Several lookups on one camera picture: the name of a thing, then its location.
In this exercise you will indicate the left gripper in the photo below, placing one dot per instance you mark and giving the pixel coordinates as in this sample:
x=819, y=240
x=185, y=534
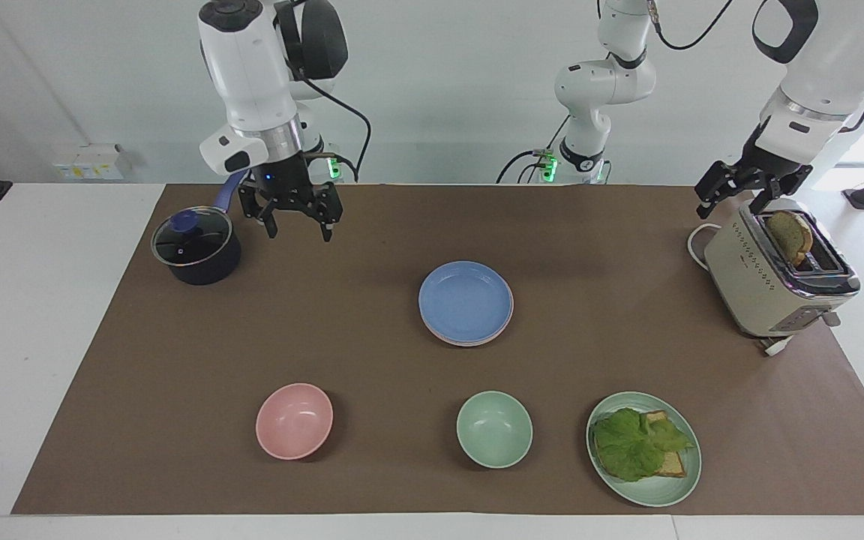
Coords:
x=766, y=159

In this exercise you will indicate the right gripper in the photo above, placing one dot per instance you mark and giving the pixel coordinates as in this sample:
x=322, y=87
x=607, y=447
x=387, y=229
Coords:
x=280, y=174

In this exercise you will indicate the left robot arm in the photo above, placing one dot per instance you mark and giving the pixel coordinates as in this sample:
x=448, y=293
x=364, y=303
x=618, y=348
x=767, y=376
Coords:
x=841, y=52

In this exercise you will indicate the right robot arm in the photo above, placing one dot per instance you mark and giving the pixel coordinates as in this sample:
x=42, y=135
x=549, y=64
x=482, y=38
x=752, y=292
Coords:
x=248, y=67

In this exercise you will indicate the brown toast slice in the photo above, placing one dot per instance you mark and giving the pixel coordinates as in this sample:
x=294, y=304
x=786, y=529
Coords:
x=788, y=234

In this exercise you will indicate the beige toaster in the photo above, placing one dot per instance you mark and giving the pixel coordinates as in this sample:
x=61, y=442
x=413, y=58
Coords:
x=751, y=285

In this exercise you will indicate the dark blue pot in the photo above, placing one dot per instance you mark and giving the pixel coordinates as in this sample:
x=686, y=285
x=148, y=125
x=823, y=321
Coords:
x=211, y=266

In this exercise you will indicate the glass lid with blue knob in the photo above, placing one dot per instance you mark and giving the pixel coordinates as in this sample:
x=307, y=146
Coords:
x=190, y=238

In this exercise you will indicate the blue plate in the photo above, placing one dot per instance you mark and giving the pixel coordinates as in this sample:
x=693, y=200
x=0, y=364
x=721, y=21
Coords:
x=465, y=300

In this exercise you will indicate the pink bowl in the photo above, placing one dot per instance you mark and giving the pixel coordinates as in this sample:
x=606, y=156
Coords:
x=294, y=421

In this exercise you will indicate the pink plate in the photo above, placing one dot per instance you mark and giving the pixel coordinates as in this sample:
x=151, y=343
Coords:
x=469, y=341

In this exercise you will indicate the green lettuce leaf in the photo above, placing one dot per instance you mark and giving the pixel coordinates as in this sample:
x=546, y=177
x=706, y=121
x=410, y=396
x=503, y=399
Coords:
x=627, y=446

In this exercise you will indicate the bread slice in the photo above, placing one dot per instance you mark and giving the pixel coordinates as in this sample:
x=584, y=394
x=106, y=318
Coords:
x=673, y=465

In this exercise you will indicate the green bowl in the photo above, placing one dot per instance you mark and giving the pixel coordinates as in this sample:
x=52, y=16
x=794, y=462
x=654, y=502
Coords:
x=493, y=429

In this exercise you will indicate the green plate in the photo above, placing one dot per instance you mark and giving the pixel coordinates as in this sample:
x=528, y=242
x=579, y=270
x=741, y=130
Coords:
x=661, y=491

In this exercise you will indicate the white wall socket box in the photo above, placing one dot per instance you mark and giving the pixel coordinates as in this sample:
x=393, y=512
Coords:
x=91, y=163

